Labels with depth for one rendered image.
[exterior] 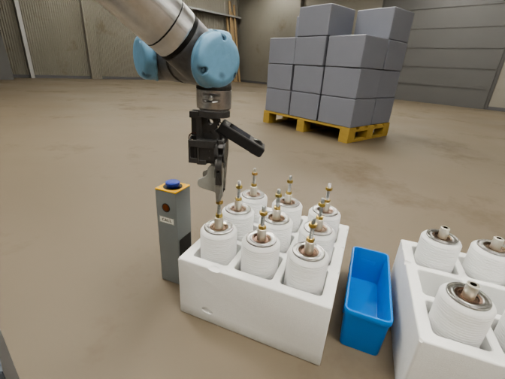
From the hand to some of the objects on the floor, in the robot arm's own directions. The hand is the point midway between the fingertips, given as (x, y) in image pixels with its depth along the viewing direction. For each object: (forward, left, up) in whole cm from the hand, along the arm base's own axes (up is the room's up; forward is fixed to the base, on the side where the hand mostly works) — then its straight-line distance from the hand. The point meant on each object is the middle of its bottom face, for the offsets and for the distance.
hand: (222, 193), depth 71 cm
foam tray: (+36, -57, -35) cm, 76 cm away
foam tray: (+15, -6, -35) cm, 38 cm away
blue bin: (+29, -30, -35) cm, 54 cm away
